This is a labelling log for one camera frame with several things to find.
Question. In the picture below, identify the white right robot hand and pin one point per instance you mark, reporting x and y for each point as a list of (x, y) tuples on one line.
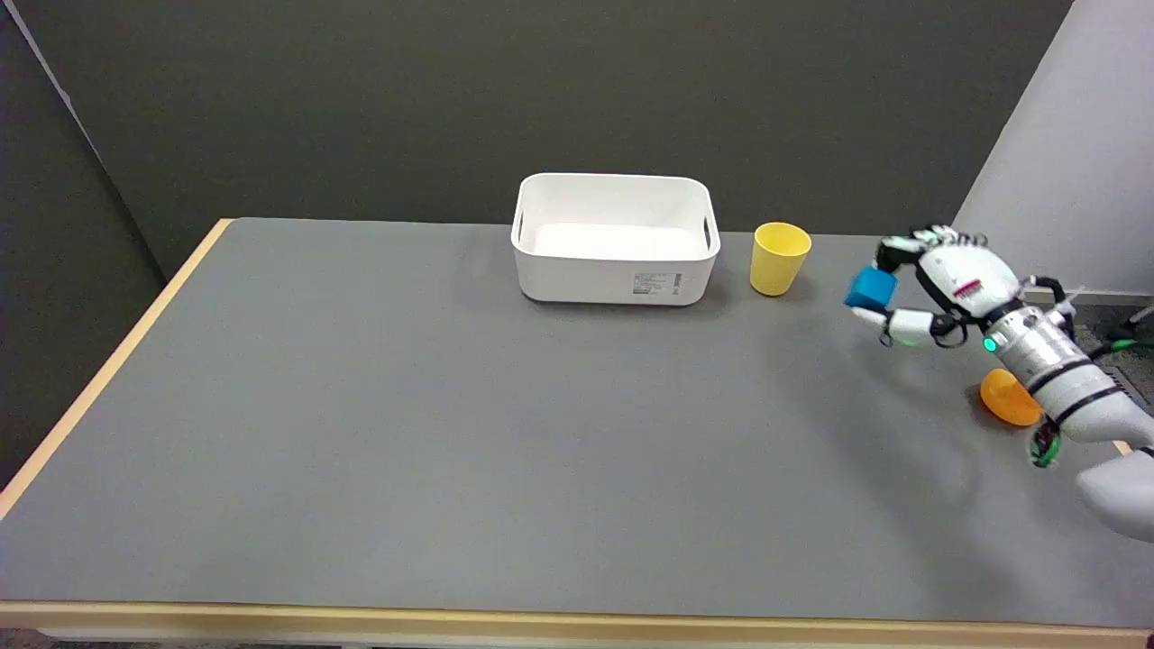
[(963, 275)]

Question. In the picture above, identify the blue cube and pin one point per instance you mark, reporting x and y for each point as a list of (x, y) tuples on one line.
[(871, 288)]

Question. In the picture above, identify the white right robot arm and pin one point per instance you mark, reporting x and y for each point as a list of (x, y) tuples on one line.
[(1073, 383)]

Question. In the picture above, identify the white plastic storage box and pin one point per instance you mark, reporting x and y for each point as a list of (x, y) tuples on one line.
[(615, 239)]

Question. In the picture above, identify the orange plastic cup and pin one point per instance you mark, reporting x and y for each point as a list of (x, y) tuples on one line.
[(1008, 397)]

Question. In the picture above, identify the yellow plastic cup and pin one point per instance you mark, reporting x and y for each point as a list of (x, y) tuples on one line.
[(779, 259)]

